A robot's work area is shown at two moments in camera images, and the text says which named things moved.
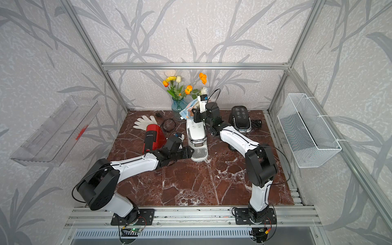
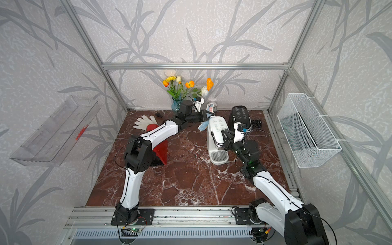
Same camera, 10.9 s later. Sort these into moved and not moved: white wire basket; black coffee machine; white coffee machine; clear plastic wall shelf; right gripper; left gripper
Moved: right gripper; white coffee machine; left gripper
Not moved: clear plastic wall shelf; white wire basket; black coffee machine
